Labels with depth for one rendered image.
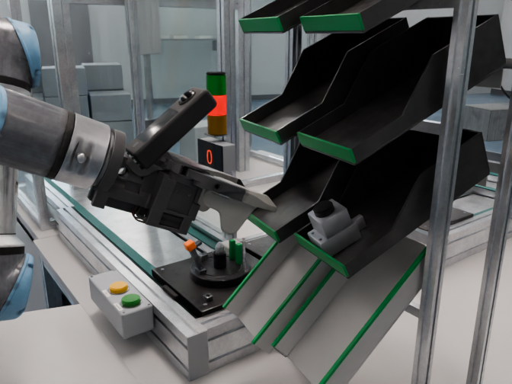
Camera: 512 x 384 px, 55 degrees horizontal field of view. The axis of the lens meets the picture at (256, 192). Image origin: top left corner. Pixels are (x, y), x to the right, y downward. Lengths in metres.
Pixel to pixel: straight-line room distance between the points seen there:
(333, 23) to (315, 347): 0.50
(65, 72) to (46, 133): 1.50
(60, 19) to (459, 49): 1.58
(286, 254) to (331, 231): 0.26
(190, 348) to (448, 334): 0.59
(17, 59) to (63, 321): 0.62
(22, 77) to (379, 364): 0.88
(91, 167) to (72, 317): 0.80
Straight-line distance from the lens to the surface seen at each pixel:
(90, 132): 0.54
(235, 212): 0.59
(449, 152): 0.70
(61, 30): 2.02
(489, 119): 8.05
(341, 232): 0.73
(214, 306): 1.05
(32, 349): 1.22
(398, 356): 1.13
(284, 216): 0.85
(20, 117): 0.53
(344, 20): 0.64
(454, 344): 1.21
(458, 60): 0.68
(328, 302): 0.87
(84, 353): 1.16
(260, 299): 0.95
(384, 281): 0.83
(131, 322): 1.09
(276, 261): 0.96
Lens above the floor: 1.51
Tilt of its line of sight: 18 degrees down
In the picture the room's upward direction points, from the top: straight up
